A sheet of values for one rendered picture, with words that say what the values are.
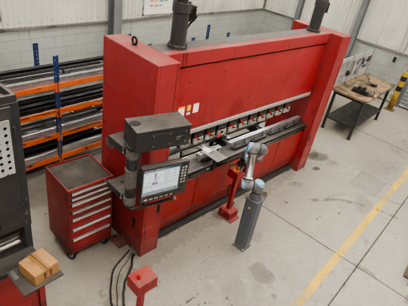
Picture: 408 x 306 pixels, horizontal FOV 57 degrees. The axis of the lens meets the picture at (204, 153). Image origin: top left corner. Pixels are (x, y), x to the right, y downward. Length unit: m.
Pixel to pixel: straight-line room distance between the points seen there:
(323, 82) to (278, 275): 2.91
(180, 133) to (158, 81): 0.51
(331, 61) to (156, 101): 3.24
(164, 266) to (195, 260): 0.39
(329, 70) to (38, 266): 4.59
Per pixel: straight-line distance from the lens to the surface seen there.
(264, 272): 4.71
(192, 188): 4.61
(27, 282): 3.14
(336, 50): 5.86
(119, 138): 3.30
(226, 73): 4.23
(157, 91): 3.32
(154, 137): 2.99
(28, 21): 7.55
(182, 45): 3.72
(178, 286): 4.33
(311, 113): 6.18
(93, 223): 4.26
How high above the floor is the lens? 3.40
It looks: 32 degrees down
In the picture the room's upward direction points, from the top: 11 degrees clockwise
